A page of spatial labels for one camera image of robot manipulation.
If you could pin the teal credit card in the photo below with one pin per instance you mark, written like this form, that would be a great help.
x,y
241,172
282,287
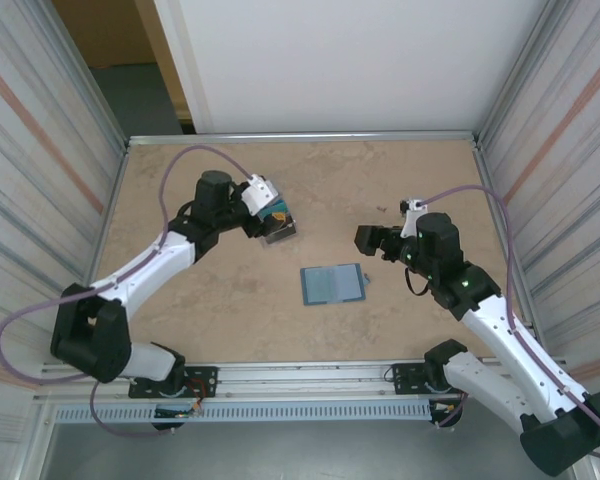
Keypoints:
x,y
267,212

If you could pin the blue card wallet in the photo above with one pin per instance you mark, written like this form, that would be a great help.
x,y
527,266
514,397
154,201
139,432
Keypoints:
x,y
332,285

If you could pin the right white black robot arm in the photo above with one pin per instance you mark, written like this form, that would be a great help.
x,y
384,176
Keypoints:
x,y
505,340

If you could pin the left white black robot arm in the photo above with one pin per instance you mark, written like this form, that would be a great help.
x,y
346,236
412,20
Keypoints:
x,y
145,270

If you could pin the small circuit board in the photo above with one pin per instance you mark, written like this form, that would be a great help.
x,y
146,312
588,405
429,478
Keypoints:
x,y
177,413

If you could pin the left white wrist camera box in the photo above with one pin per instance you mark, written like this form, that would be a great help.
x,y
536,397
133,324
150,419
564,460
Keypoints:
x,y
260,195

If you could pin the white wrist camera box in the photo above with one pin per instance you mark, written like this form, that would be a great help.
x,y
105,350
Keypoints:
x,y
260,195
411,220

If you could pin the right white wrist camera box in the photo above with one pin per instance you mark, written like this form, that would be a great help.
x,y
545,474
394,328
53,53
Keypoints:
x,y
411,220

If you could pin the aluminium table edge rail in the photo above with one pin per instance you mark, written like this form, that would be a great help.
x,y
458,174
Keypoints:
x,y
305,136

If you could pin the aluminium side rail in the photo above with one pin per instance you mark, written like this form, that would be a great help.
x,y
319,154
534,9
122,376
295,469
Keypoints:
x,y
117,175
485,175

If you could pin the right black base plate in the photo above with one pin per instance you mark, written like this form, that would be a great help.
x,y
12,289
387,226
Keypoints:
x,y
405,380

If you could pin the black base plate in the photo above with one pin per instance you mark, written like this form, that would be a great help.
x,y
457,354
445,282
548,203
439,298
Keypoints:
x,y
405,380
205,382

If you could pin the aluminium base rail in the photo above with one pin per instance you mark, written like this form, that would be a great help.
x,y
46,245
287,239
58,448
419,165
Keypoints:
x,y
300,380

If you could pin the white door frame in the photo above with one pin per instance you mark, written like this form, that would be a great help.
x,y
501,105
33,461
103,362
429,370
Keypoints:
x,y
185,60

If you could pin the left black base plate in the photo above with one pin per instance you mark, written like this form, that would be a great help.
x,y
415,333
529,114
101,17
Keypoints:
x,y
205,382

